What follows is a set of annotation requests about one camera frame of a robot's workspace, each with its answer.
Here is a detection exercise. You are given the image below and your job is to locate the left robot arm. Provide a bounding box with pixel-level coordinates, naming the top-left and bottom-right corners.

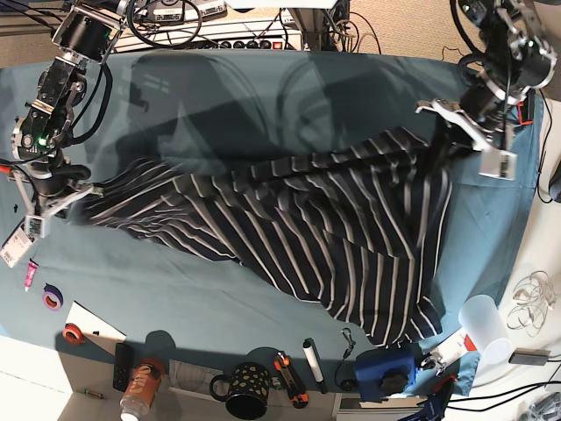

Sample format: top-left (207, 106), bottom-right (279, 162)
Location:
top-left (415, 1), bottom-right (557, 180)

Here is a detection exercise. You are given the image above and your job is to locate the orange drink bottle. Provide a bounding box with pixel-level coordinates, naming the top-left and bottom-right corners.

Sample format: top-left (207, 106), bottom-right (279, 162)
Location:
top-left (120, 358), bottom-right (165, 421)

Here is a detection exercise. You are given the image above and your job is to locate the white black marker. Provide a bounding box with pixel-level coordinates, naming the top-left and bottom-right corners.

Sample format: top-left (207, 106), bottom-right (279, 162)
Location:
top-left (302, 338), bottom-right (328, 394)

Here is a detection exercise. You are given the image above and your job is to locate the clear plastic screw box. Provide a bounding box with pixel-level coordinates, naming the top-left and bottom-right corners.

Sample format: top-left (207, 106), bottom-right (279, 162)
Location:
top-left (1, 222), bottom-right (34, 268)

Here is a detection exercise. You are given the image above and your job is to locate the black lanyard with clip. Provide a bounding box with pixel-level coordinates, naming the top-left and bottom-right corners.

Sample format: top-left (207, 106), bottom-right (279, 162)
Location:
top-left (334, 326), bottom-right (357, 393)

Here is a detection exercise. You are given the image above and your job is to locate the white power strip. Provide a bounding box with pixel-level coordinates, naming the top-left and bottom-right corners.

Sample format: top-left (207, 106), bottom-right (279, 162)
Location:
top-left (139, 17), bottom-right (304, 51)

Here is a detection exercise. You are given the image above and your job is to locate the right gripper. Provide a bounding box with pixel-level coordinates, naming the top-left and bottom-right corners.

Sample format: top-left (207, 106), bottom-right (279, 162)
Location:
top-left (28, 164), bottom-right (77, 198)

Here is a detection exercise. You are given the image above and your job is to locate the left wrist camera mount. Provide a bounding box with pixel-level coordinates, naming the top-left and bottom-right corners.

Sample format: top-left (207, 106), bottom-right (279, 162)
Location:
top-left (415, 98), bottom-right (517, 181)

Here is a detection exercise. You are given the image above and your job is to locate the orange black utility knife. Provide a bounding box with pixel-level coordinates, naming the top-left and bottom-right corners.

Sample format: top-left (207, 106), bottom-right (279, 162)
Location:
top-left (273, 351), bottom-right (309, 410)

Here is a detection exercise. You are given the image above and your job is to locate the navy white striped t-shirt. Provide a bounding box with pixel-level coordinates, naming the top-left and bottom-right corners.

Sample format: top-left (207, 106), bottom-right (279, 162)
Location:
top-left (77, 127), bottom-right (452, 346)

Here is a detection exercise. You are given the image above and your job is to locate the translucent plastic cup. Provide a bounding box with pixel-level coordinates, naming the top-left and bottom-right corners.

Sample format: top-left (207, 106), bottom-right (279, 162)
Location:
top-left (458, 295), bottom-right (513, 365)

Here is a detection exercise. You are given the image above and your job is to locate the blue clamp block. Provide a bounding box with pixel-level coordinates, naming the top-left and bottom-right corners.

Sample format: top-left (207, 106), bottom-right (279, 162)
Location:
top-left (354, 346), bottom-right (417, 402)

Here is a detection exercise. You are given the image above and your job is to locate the white paper sheet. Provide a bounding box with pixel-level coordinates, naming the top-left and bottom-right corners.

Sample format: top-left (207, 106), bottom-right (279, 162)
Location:
top-left (66, 301), bottom-right (126, 342)

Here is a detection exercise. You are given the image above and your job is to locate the white red card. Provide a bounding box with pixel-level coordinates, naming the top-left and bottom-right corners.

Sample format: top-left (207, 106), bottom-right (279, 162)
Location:
top-left (430, 328), bottom-right (477, 366)

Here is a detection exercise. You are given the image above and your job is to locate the teal table cloth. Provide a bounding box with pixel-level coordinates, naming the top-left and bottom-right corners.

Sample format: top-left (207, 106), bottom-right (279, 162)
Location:
top-left (1, 50), bottom-right (543, 382)

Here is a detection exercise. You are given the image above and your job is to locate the purple tape roll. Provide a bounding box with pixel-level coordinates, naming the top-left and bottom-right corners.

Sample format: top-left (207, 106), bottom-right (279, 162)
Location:
top-left (42, 283), bottom-right (64, 311)

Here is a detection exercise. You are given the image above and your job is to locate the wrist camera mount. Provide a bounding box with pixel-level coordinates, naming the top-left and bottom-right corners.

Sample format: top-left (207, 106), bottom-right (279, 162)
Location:
top-left (415, 98), bottom-right (517, 181)
top-left (8, 168), bottom-right (103, 239)

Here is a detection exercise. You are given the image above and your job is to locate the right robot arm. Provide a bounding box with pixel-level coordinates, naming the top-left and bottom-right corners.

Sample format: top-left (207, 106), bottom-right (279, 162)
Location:
top-left (2, 1), bottom-right (130, 198)

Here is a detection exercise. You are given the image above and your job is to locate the orange tape roll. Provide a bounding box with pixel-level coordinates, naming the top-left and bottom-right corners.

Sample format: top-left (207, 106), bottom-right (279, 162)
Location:
top-left (62, 323), bottom-right (84, 346)

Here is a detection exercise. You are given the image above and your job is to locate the grey small box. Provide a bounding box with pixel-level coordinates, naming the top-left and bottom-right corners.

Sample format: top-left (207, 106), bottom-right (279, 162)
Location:
top-left (508, 348), bottom-right (550, 367)

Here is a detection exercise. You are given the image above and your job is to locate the white cable bundle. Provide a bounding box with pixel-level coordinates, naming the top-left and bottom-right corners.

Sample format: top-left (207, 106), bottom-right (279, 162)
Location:
top-left (506, 270), bottom-right (557, 339)

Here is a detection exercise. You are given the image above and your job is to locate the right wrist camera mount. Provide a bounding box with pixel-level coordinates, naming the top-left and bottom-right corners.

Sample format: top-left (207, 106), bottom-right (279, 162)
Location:
top-left (8, 168), bottom-right (103, 239)

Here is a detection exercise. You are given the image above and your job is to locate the orange black table clamp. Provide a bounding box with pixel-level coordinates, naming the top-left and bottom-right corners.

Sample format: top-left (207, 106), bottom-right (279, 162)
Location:
top-left (516, 91), bottom-right (535, 126)

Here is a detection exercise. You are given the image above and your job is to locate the pink glue tube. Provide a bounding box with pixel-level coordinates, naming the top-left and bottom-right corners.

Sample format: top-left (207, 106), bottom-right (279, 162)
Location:
top-left (24, 259), bottom-right (39, 292)

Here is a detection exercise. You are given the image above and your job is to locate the black remote control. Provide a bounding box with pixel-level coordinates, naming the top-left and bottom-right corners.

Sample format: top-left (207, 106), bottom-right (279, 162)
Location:
top-left (112, 342), bottom-right (134, 392)

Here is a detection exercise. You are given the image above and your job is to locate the black mug yellow pattern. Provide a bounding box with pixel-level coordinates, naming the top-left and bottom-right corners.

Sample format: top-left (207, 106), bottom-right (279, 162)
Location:
top-left (209, 362), bottom-right (271, 420)

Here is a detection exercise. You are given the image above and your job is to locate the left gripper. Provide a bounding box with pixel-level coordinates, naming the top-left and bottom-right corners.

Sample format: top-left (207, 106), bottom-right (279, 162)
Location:
top-left (427, 85), bottom-right (511, 174)

